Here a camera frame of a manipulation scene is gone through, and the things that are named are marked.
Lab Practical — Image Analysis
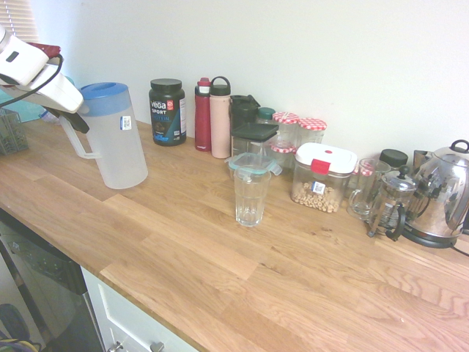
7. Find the black shaker bottle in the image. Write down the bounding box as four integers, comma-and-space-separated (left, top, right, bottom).
229, 94, 262, 129

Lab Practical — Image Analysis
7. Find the shiny steel electric kettle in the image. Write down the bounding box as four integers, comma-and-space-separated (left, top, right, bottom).
401, 139, 469, 249

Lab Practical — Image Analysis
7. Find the black camera cable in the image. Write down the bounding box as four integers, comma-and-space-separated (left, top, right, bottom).
0, 53, 65, 106

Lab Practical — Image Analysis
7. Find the white cabinet drawer front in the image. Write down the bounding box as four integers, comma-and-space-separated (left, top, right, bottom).
81, 266, 201, 352

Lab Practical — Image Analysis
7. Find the pink bottle with black cap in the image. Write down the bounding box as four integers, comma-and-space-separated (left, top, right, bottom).
209, 76, 232, 160

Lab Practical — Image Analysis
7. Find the black dishwasher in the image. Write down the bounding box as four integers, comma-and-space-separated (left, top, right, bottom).
0, 208, 106, 352

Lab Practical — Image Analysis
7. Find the glass french press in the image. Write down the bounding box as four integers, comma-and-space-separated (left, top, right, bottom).
367, 164, 429, 242

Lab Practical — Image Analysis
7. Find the clear container with black lid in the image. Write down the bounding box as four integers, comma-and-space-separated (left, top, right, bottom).
229, 122, 280, 166

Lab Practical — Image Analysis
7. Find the clear drinking glass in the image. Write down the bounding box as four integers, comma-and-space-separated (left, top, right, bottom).
233, 164, 273, 228

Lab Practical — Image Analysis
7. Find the glass container with teal lid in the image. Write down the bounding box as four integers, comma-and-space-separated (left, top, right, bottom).
227, 152, 283, 181

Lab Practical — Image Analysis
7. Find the silver drawer handle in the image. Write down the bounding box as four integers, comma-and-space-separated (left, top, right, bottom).
108, 340, 166, 352

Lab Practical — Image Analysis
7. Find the window blind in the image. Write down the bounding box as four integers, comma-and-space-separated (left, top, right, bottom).
0, 0, 40, 45

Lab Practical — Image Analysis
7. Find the small red checkered lid jar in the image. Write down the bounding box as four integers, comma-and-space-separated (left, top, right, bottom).
351, 163, 374, 188
270, 142, 297, 169

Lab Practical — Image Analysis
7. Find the glass jar with black lid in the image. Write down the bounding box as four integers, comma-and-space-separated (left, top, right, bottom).
378, 148, 410, 173

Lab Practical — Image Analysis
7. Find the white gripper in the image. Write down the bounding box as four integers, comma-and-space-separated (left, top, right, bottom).
0, 65, 90, 134

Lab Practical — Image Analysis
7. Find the tall red checkered lid jar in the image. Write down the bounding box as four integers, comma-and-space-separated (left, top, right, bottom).
272, 111, 300, 147
297, 117, 328, 147

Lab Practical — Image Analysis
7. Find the glass jar with green lid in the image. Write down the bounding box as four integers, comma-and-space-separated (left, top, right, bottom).
255, 106, 276, 125

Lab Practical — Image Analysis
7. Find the cereal container with white lid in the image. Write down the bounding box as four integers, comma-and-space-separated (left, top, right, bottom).
290, 142, 358, 214

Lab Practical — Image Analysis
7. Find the black Vega protein tub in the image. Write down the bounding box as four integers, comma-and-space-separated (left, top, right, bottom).
148, 78, 188, 147

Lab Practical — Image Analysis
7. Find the translucent pitcher with blue lid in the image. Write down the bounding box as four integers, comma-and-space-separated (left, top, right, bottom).
60, 81, 149, 191

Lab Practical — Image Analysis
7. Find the grey dish rack basket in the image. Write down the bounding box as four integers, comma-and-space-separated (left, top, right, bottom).
0, 108, 30, 155

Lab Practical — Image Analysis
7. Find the clear glass mug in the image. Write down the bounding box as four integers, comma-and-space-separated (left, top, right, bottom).
347, 158, 392, 221

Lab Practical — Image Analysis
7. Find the red water bottle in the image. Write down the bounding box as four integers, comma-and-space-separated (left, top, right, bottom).
193, 76, 213, 153

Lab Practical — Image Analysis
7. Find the dark red wrist camera box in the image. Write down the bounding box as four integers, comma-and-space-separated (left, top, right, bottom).
28, 41, 62, 56

